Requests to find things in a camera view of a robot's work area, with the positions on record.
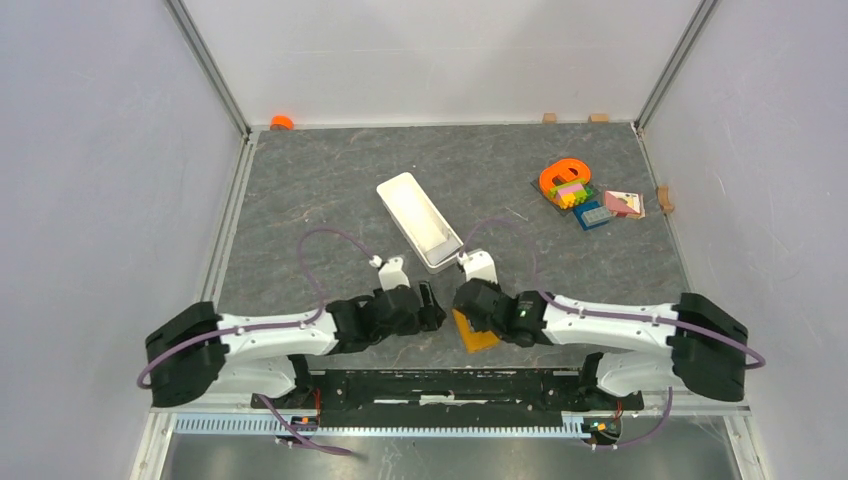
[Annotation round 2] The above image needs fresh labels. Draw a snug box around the orange card holder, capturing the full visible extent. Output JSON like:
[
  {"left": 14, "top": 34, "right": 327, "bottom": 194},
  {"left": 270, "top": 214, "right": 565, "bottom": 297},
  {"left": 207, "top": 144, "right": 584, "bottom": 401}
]
[{"left": 452, "top": 309, "right": 500, "bottom": 354}]

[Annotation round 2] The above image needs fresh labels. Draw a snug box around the white rectangular tray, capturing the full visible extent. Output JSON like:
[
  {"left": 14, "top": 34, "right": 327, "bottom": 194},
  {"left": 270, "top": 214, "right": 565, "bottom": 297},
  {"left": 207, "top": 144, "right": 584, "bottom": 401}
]
[{"left": 376, "top": 172, "right": 463, "bottom": 274}]

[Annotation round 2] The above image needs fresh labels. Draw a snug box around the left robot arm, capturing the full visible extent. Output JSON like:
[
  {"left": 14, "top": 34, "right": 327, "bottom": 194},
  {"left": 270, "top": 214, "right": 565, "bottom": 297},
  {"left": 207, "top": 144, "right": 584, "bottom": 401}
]
[{"left": 139, "top": 281, "right": 447, "bottom": 408}]

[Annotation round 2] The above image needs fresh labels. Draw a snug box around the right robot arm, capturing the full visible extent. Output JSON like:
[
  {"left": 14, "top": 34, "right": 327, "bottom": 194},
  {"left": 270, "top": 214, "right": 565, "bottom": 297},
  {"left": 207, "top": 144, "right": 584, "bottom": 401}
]
[{"left": 453, "top": 279, "right": 753, "bottom": 408}]

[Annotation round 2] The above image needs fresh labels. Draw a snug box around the colourful brick block stack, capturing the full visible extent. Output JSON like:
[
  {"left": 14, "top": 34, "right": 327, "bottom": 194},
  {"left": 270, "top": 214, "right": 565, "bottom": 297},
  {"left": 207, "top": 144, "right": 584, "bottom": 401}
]
[{"left": 546, "top": 180, "right": 596, "bottom": 210}]

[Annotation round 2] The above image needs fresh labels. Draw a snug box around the blue brick block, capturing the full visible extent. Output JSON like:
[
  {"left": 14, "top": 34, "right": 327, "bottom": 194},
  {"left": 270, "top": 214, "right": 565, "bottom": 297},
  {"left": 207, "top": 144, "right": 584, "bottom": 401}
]
[{"left": 573, "top": 201, "right": 613, "bottom": 231}]

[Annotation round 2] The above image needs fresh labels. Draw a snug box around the pink wooden puzzle block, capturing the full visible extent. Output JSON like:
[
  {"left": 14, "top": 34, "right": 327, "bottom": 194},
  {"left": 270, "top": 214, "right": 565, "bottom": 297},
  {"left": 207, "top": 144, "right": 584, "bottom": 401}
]
[{"left": 603, "top": 190, "right": 646, "bottom": 219}]

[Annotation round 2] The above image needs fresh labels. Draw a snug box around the wooden arch piece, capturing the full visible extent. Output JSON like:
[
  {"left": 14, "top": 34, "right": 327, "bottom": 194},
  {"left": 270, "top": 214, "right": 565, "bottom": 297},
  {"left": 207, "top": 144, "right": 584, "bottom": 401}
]
[{"left": 656, "top": 185, "right": 675, "bottom": 215}]

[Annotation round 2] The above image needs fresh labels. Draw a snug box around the orange round cap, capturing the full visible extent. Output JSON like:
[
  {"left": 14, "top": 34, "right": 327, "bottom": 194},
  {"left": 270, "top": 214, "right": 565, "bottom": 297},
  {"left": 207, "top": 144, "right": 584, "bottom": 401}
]
[{"left": 269, "top": 115, "right": 294, "bottom": 130}]

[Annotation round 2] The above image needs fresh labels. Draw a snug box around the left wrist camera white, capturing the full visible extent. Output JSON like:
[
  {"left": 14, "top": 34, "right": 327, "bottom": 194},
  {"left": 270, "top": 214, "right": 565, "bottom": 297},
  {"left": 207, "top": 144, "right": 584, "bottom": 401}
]
[{"left": 369, "top": 255, "right": 410, "bottom": 291}]

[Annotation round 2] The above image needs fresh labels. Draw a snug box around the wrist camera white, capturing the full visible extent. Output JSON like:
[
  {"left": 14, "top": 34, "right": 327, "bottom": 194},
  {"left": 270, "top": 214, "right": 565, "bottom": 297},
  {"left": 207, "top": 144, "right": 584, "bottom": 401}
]
[
  {"left": 457, "top": 249, "right": 499, "bottom": 284},
  {"left": 369, "top": 255, "right": 410, "bottom": 291}
]

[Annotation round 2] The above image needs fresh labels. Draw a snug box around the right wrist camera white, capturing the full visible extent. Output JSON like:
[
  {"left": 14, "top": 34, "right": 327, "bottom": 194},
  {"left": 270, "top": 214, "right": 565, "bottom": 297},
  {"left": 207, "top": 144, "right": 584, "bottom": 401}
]
[{"left": 457, "top": 249, "right": 499, "bottom": 284}]

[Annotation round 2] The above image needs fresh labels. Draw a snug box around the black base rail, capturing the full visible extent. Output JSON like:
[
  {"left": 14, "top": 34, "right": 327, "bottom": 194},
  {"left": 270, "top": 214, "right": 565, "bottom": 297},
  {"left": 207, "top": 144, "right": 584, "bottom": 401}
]
[{"left": 270, "top": 368, "right": 644, "bottom": 428}]

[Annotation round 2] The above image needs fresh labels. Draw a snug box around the orange ring toy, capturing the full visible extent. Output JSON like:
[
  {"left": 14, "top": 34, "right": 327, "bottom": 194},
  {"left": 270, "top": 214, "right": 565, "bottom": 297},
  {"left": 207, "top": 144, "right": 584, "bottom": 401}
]
[{"left": 537, "top": 157, "right": 592, "bottom": 196}]

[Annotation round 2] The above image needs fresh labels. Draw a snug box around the white cable comb strip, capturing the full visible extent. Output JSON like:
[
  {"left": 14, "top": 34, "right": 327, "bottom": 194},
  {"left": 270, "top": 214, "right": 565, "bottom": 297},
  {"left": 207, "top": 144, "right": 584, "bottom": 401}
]
[{"left": 173, "top": 412, "right": 590, "bottom": 440}]

